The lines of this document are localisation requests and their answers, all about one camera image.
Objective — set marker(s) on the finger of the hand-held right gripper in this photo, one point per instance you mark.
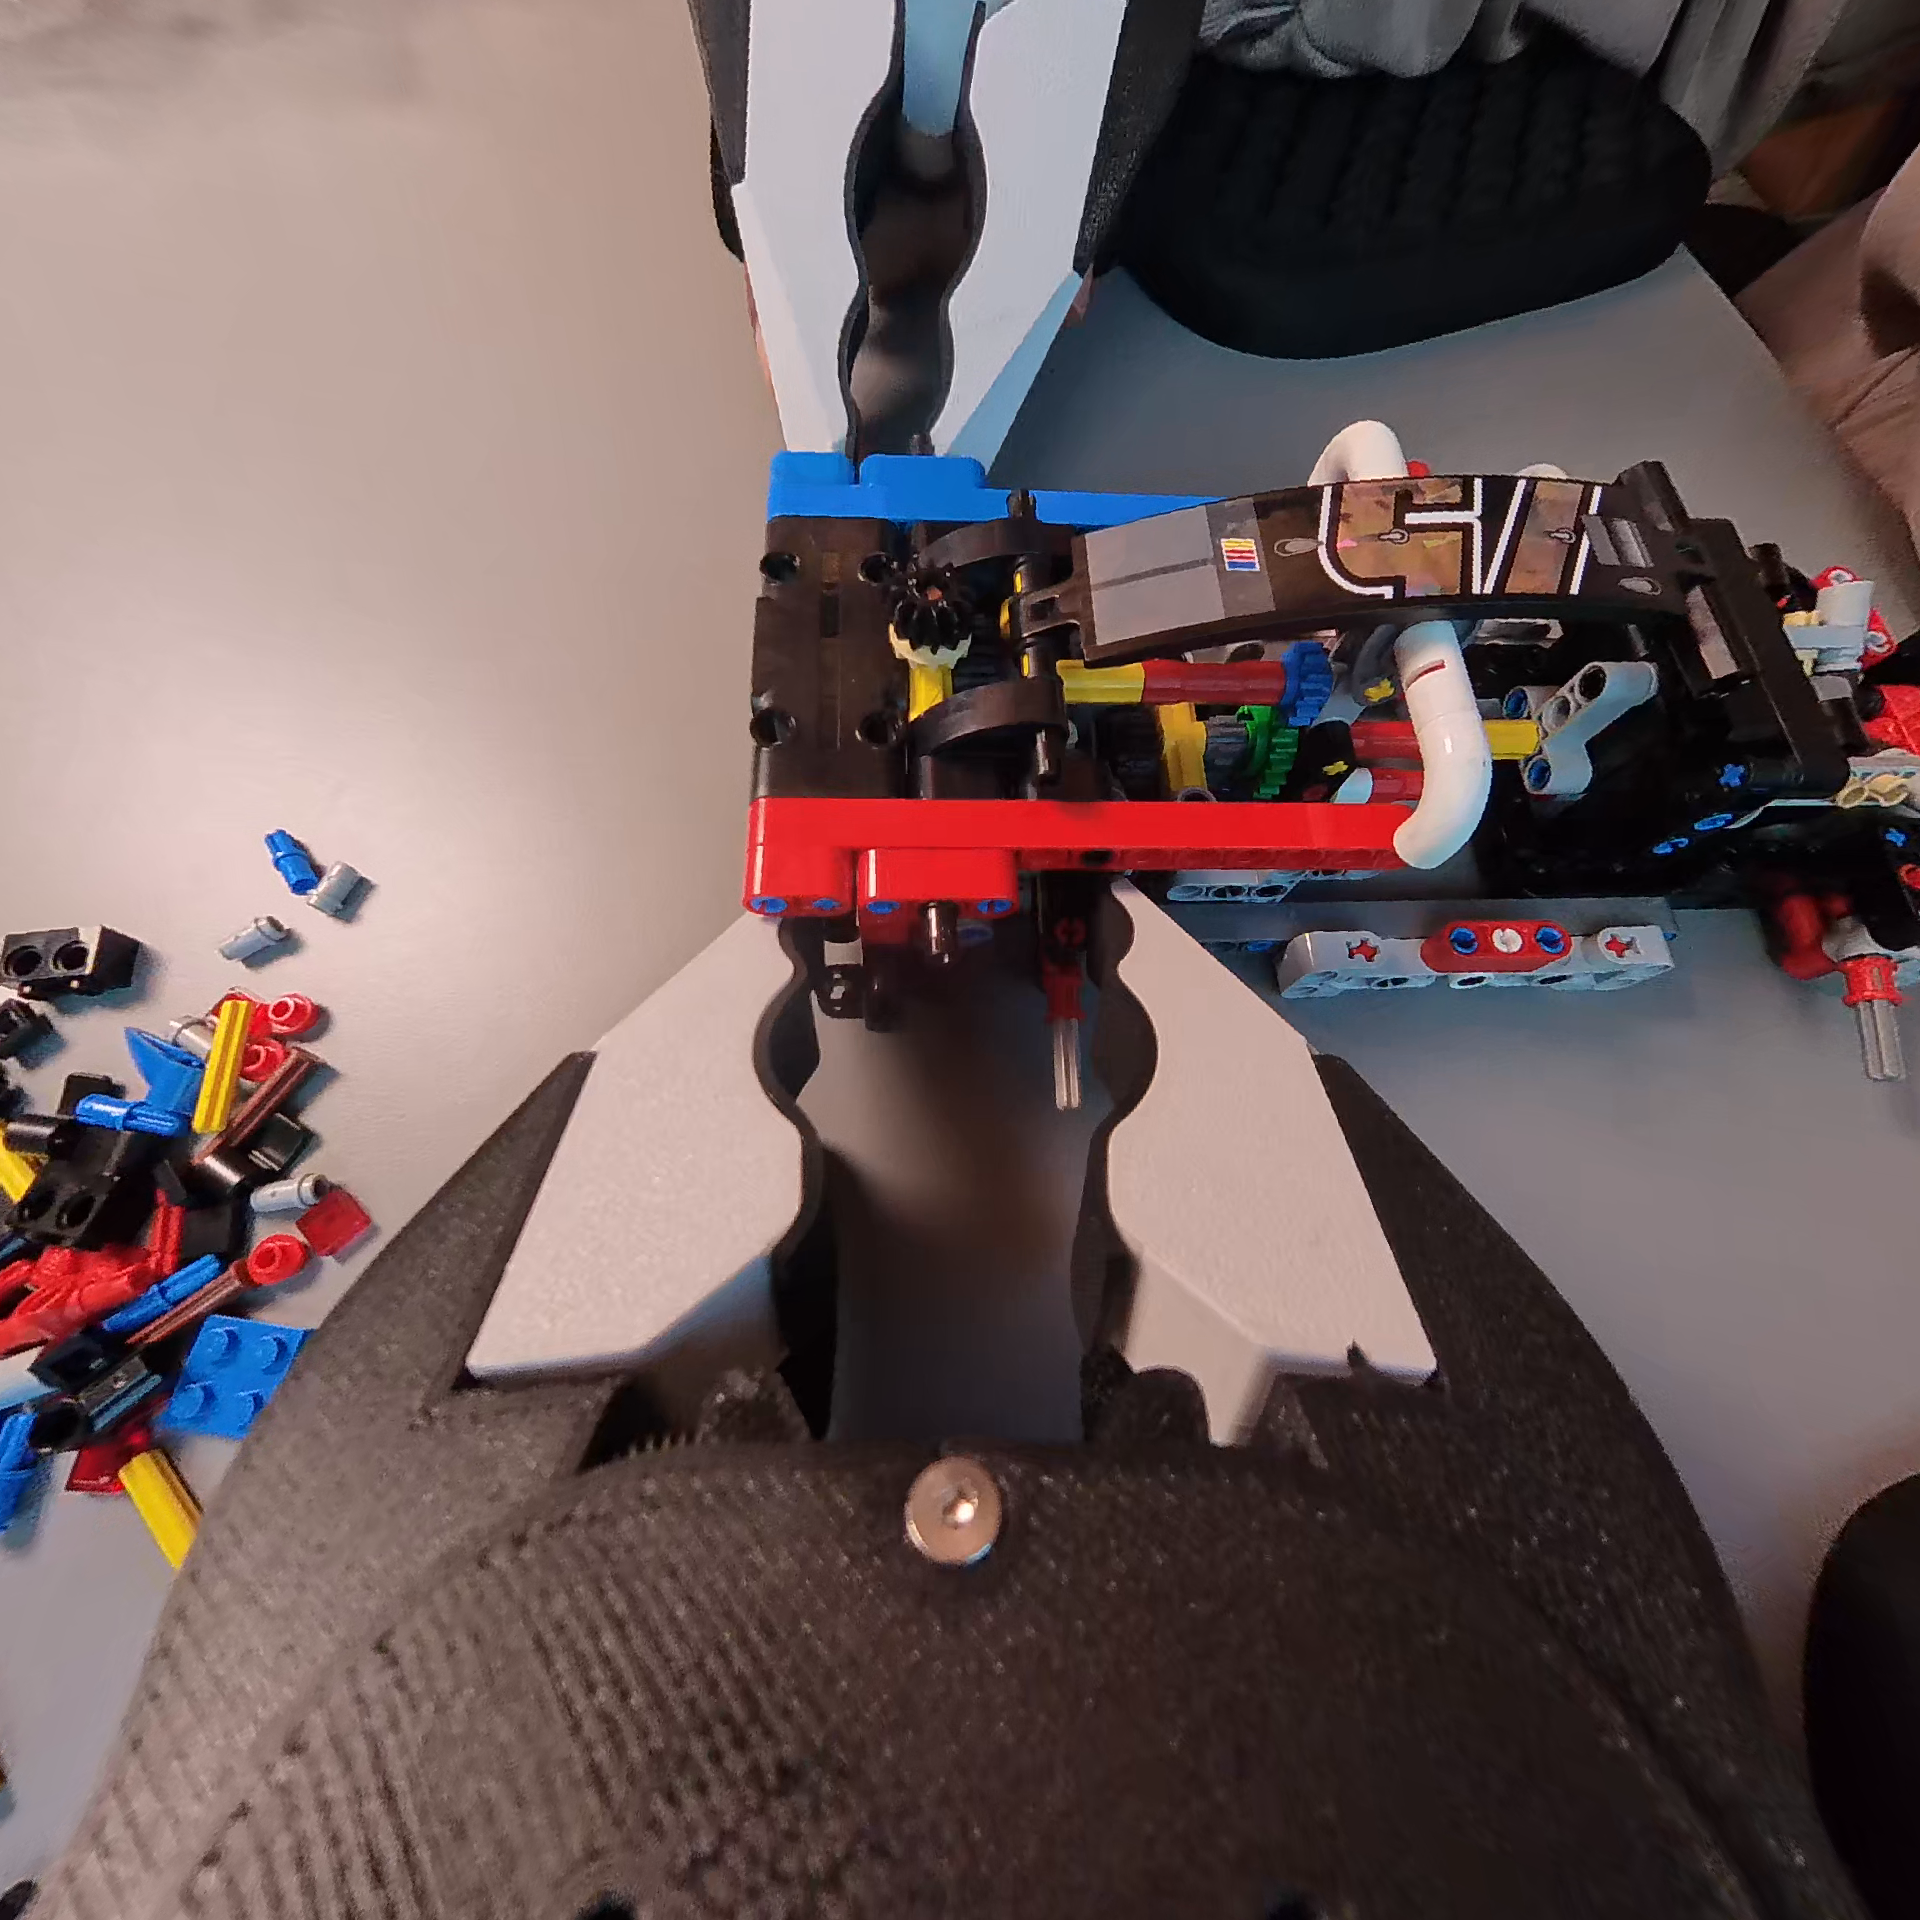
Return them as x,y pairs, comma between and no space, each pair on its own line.
1039,151
794,176

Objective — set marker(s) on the lego car model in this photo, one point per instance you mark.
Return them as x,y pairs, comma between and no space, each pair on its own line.
1045,828

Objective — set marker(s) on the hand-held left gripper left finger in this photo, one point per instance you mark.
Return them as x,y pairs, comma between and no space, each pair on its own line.
630,1199

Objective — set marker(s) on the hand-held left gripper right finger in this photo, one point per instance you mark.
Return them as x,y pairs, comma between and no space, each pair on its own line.
1261,1199

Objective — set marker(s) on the pile of mixed lego pieces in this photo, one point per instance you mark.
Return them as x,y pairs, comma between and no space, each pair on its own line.
93,1169

